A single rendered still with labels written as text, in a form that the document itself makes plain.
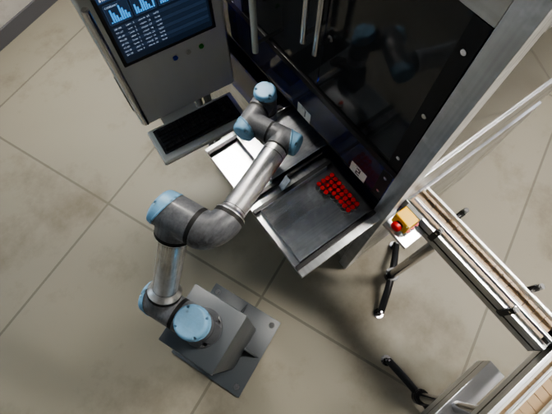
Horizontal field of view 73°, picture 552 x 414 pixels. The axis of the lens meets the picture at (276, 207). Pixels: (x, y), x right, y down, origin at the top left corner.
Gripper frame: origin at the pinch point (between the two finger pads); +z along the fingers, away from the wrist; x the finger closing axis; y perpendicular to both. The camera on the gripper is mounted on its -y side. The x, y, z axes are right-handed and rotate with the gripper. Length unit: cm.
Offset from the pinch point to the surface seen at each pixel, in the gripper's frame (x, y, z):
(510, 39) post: 22, 51, -81
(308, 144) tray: 17.8, 6.9, 10.7
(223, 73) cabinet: 8.1, -46.7, 8.7
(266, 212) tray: -15.9, 22.2, 9.9
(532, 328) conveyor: 34, 115, 6
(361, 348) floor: -5, 94, 98
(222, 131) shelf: -7.4, -26.1, 17.9
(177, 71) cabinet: -11.7, -48.1, -5.3
